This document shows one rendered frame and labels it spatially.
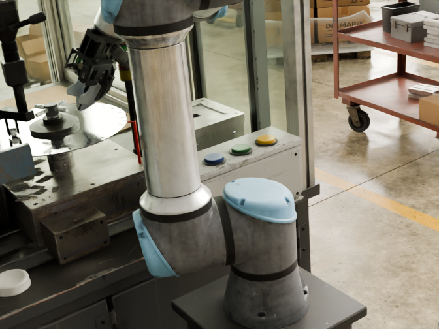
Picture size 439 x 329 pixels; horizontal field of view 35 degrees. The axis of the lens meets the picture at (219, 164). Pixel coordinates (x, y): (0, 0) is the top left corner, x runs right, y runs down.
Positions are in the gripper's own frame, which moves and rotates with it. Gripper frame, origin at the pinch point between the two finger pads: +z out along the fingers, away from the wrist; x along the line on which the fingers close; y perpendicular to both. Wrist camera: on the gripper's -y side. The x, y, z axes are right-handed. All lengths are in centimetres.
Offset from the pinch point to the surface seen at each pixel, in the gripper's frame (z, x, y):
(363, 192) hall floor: 51, 34, -182
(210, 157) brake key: -10.2, 33.3, -1.0
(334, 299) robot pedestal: -10, 72, 10
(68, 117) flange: 3.6, -0.6, 2.4
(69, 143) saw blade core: 1.8, 9.0, 12.0
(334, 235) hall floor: 58, 41, -141
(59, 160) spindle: 11.2, 4.6, 6.4
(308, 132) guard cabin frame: -18, 41, -25
